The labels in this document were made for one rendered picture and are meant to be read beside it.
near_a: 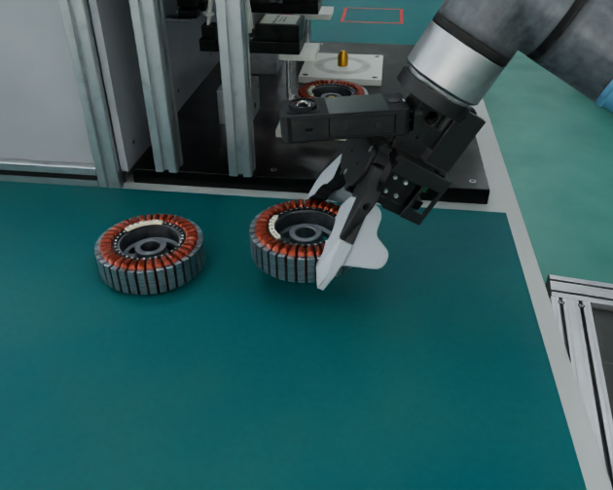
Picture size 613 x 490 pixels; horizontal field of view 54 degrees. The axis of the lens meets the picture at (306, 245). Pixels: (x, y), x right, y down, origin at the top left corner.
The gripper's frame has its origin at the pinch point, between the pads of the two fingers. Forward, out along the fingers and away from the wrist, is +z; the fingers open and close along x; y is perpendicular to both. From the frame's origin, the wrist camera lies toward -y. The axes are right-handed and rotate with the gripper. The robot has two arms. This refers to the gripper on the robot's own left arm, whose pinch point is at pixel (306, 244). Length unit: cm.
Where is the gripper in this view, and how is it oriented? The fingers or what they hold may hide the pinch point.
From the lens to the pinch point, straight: 61.3
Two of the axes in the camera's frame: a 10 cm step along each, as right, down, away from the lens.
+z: -5.0, 7.4, 4.5
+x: -1.0, -5.6, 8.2
